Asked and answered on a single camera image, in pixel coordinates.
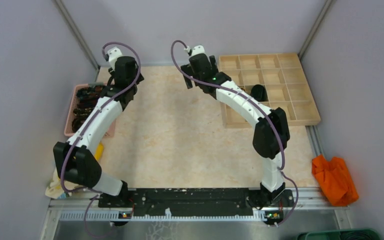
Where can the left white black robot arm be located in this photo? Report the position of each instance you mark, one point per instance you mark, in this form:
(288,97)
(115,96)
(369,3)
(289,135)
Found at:
(75,159)

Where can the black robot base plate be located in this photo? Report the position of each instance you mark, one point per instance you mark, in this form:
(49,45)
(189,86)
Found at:
(195,202)

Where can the rolled black tie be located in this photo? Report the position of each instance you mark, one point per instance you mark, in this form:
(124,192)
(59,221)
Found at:
(259,93)

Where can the green bin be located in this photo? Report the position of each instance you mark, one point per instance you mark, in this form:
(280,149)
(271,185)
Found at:
(342,234)

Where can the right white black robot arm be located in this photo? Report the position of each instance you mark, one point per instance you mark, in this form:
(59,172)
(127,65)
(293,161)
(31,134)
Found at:
(271,130)

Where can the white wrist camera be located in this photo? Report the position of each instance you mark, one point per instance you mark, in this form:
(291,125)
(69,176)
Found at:
(193,51)
(113,55)

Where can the wooden compartment tray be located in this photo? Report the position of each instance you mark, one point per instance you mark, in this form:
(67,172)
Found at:
(284,79)

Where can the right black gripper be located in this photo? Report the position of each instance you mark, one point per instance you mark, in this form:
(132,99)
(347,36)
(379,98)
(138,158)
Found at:
(187,69)

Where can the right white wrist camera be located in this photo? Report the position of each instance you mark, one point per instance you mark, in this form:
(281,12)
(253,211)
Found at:
(193,51)

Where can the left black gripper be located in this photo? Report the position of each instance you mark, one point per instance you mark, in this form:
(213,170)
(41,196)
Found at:
(140,77)

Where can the yellow white cloth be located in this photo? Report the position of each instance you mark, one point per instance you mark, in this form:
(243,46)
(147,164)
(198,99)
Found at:
(54,189)

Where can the pink plastic basket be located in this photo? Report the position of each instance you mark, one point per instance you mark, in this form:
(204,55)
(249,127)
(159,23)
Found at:
(67,130)

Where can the orange cloth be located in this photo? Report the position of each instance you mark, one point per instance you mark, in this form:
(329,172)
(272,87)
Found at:
(335,180)

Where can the pile of patterned ties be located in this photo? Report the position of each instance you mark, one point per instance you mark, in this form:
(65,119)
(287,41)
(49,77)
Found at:
(86,100)

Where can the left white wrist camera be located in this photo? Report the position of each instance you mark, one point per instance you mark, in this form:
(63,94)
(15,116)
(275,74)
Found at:
(113,55)

